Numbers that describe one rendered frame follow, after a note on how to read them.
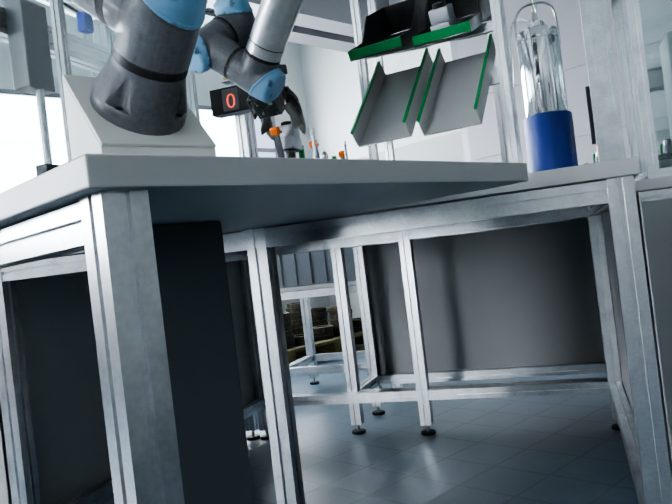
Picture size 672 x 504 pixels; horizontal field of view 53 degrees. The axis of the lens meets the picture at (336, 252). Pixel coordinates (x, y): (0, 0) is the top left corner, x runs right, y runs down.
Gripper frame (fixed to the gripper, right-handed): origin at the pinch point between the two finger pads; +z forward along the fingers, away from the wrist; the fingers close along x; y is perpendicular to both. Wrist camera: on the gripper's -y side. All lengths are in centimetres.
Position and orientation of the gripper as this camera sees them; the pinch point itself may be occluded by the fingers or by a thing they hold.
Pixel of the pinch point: (288, 131)
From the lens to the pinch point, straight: 169.0
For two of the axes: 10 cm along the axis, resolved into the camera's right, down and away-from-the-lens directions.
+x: 9.4, -1.2, -3.3
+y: -1.7, 6.7, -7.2
